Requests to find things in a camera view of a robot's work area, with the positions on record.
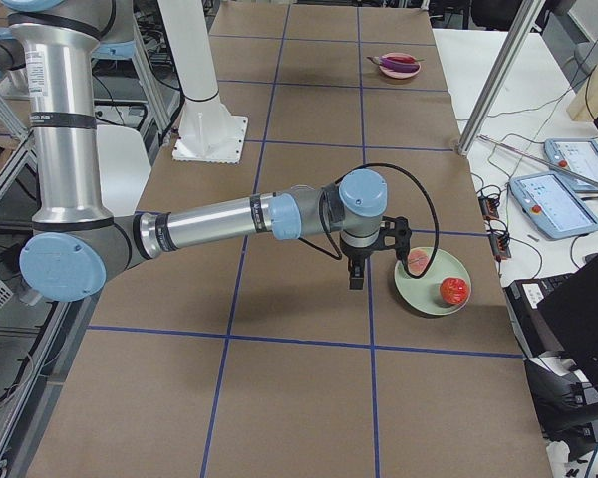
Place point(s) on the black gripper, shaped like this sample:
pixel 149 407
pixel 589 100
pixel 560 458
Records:
pixel 356 254

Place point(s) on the yellow-pink peach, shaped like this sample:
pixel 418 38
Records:
pixel 418 262

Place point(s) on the red orange fruit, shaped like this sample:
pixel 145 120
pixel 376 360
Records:
pixel 454 290

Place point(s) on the purple eggplant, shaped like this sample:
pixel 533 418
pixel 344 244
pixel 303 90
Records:
pixel 396 67

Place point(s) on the red chili pepper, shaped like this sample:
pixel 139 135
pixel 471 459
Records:
pixel 404 60

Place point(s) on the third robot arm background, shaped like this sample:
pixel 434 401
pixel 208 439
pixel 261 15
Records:
pixel 13 73

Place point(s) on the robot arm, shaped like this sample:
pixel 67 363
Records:
pixel 78 244

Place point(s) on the mint green plate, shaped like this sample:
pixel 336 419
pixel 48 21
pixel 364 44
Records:
pixel 423 294

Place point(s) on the pink plate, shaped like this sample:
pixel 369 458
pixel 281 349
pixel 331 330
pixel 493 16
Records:
pixel 396 75

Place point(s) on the teach pendant near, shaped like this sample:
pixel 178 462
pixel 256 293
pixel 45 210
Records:
pixel 552 206

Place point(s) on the teach pendant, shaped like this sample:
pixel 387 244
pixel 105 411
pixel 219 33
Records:
pixel 552 206
pixel 576 155

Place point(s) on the black laptop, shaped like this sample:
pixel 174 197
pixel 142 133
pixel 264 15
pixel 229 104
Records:
pixel 571 313

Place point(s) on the white chair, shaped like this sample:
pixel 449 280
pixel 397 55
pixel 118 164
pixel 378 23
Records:
pixel 124 168

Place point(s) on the teach pendant far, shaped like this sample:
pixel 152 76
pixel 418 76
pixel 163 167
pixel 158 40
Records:
pixel 576 155

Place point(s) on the white pedestal column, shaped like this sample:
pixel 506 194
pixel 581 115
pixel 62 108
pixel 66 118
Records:
pixel 187 34

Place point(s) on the aluminium frame post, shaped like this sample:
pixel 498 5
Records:
pixel 515 38

